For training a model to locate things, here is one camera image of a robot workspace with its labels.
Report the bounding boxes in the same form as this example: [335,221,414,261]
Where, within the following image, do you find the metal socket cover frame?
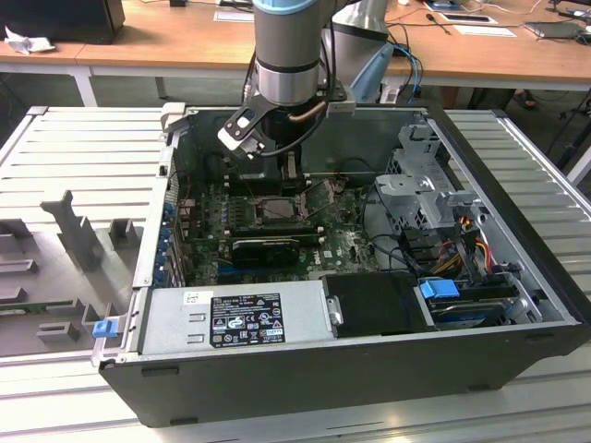
[296,178,346,221]

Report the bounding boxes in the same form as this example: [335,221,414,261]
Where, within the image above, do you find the CPU socket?
[251,194,311,228]

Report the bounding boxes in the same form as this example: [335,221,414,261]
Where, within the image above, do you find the blue slot retainer strip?
[155,202,176,283]

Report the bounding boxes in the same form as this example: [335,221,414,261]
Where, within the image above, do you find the black RAM slots bank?
[225,220,325,245]
[227,173,311,196]

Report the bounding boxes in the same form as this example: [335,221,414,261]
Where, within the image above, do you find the small white device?
[380,78,401,105]

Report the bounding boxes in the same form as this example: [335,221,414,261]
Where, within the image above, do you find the green motherboard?
[177,173,384,287]

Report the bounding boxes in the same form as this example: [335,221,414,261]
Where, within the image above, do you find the black graphics card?
[229,237,300,268]

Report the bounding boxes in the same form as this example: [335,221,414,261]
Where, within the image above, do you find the silver metal drive cage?
[373,123,493,241]

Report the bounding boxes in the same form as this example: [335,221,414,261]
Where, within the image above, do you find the black plastic air shroud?
[320,271,438,339]

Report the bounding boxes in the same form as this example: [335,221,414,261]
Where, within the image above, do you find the wooden desk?
[76,0,591,93]
[0,8,139,110]

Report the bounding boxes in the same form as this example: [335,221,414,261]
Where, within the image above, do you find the white framed tablet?
[438,12,500,25]

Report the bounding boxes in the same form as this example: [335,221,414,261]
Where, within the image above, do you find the silver power supply unit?
[138,280,334,356]

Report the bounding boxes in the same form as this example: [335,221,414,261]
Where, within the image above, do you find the grey parts rack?
[0,188,145,359]

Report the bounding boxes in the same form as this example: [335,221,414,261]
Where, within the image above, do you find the hard disk in blue carrier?
[417,278,509,329]

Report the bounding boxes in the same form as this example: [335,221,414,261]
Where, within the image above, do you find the large black box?
[0,0,126,46]

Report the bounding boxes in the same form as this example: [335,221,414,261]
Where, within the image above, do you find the black open PC case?
[91,102,591,428]

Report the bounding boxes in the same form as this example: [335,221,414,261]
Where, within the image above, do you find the crumpled white paper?
[4,25,56,56]

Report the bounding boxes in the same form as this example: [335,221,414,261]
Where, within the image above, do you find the blue case latch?
[91,320,116,341]

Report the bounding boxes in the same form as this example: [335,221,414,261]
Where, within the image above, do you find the grey notebook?
[524,21,585,42]

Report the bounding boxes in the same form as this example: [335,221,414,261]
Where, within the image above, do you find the green RAM stick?
[0,300,75,314]

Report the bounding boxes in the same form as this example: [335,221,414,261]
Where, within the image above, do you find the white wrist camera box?
[217,94,268,162]

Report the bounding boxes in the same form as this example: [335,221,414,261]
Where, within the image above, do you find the grey case latch handle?
[160,102,187,138]

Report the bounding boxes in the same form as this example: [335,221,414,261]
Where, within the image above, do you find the blue cable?
[394,43,424,101]

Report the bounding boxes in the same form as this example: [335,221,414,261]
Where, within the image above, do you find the black cable bundle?
[362,184,444,274]

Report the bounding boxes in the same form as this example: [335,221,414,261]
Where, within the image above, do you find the small silver shroud bracket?
[325,294,345,328]

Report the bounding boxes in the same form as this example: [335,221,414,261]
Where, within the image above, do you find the red yellow wire bundle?
[433,233,491,278]

